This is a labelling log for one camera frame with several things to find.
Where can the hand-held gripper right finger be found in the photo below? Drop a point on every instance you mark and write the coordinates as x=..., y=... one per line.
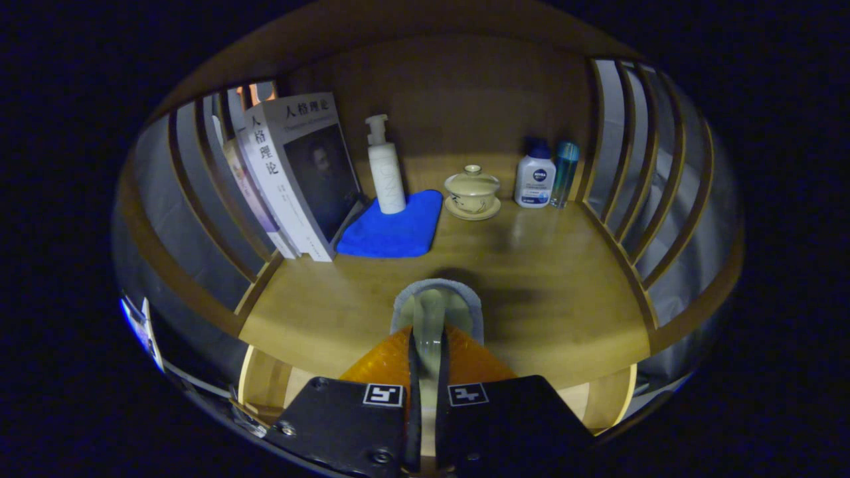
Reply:
x=511, y=425

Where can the wooden cabinet with slatted sides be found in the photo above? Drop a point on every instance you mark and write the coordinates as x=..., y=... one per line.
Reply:
x=465, y=99

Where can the teal slim bottle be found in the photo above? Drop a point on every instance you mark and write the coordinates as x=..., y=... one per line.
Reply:
x=564, y=172

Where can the white lotion bottle blue cap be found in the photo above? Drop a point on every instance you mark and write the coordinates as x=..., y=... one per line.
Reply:
x=534, y=179

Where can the beige lidded tea cup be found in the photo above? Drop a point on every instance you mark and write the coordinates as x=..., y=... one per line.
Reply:
x=473, y=189

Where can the wooden countertop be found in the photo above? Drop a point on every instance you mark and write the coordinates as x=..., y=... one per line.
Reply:
x=544, y=292

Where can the thin pale purple book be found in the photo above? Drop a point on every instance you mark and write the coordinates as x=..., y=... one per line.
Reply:
x=249, y=192

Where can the thin white book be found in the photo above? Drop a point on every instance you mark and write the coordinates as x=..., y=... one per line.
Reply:
x=265, y=199

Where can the white pump bottle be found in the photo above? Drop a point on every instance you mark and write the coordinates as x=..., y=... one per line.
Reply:
x=387, y=172

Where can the beige ceramic saucer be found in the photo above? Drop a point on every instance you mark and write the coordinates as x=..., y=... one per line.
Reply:
x=473, y=215

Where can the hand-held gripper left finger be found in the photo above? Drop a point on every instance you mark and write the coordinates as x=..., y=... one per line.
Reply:
x=345, y=431

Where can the thick white book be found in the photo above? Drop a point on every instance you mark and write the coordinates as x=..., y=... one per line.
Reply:
x=305, y=172

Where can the blue folded cloth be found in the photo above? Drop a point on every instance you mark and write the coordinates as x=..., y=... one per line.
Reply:
x=392, y=232

